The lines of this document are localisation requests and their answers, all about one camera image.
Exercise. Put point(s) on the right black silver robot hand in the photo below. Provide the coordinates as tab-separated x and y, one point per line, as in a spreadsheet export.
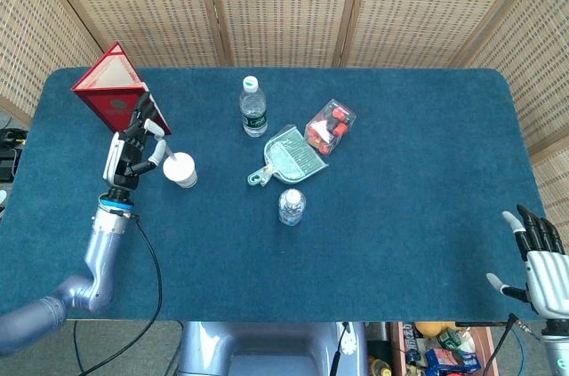
547	278

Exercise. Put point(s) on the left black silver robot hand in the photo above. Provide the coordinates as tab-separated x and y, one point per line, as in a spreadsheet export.
122	158

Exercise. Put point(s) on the blue label water bottle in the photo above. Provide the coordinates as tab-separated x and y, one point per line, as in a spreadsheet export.
292	207

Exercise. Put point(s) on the green plastic dustpan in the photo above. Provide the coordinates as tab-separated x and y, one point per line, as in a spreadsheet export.
293	158

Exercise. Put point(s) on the clear plastic straw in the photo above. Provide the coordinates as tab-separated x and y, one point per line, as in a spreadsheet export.
172	158

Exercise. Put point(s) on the red triangular box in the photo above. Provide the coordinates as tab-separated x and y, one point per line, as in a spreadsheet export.
111	82

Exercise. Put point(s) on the clear box of orange parts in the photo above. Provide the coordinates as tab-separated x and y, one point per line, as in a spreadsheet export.
331	127

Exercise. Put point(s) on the white paper cup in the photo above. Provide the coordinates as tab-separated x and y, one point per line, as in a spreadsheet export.
184	176

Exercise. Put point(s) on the green label water bottle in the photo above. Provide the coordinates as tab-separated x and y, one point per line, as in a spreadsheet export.
253	114

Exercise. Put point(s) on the blue snack pack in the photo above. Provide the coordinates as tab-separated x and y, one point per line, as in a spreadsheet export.
453	360

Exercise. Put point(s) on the black floor equipment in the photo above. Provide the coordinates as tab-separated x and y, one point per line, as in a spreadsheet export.
11	158

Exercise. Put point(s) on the brown crate of goods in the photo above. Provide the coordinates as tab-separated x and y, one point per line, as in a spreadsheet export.
400	349

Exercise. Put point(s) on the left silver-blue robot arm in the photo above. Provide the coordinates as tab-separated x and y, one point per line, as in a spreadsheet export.
104	251

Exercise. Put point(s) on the blue table cloth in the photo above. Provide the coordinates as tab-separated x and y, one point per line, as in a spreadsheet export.
355	238

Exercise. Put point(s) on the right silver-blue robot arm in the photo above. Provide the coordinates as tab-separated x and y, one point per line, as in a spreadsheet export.
558	349

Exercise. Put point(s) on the yellow round fruit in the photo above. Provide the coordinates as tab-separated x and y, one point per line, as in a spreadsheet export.
431	330

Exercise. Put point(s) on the silver-blue robot torso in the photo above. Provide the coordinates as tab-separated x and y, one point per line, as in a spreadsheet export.
266	349

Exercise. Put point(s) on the wood rattan folding screen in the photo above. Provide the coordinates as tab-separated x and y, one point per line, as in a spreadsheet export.
284	2

